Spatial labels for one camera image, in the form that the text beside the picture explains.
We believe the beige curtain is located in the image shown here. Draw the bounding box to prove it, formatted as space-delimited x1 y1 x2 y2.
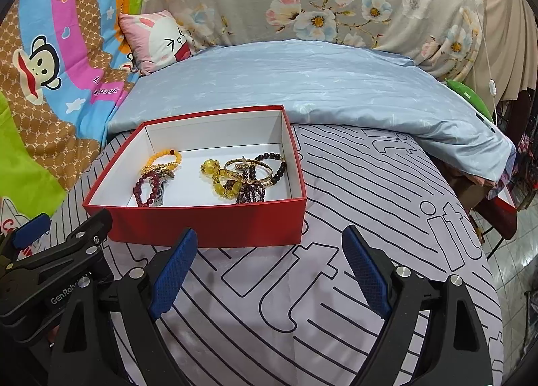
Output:
479 0 538 103

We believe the black bead bracelet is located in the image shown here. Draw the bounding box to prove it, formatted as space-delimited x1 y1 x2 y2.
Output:
254 152 287 187

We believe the silver hair clip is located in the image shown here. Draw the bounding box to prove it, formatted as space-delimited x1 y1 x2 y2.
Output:
153 168 175 206

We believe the dark purple bead necklace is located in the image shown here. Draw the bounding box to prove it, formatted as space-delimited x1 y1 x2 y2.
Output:
225 180 267 205

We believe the white cable with switch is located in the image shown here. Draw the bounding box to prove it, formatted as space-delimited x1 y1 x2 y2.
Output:
475 0 499 126

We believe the gold bangle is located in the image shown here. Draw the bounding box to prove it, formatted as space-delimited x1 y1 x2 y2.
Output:
224 158 274 190

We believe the pink rabbit cushion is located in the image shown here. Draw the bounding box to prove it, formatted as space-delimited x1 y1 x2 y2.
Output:
118 10 197 76

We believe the yellow amber bracelet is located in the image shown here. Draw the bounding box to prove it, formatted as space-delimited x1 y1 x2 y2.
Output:
200 159 242 198

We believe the orange bead bracelet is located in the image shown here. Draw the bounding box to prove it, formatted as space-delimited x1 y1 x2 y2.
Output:
145 149 183 170

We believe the red bead bracelet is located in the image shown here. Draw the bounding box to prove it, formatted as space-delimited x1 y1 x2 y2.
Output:
133 172 169 207

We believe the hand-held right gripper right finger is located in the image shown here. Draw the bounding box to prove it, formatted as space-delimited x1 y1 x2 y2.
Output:
341 224 494 386

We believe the red stool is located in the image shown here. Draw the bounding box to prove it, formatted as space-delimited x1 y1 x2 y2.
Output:
483 188 520 241

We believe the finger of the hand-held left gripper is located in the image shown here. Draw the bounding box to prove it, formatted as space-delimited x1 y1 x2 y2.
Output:
0 213 52 263
61 209 113 253

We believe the green plush toy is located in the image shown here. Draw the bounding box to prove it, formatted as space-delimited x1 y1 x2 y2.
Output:
446 79 494 120

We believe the red cardboard box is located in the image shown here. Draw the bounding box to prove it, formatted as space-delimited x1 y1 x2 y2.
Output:
83 104 308 248

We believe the colourful cartoon monkey blanket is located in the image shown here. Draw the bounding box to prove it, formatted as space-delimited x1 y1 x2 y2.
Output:
0 0 152 252

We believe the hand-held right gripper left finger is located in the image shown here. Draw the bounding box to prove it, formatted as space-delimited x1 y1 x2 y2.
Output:
50 227 198 386

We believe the lilac striped bedsheet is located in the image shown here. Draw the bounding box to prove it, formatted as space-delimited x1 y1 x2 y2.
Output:
46 123 505 386

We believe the gold chain bracelet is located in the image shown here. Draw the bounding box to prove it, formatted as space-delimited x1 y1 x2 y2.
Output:
141 162 177 177

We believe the light blue quilt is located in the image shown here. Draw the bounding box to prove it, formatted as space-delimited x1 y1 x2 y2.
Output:
107 39 517 185

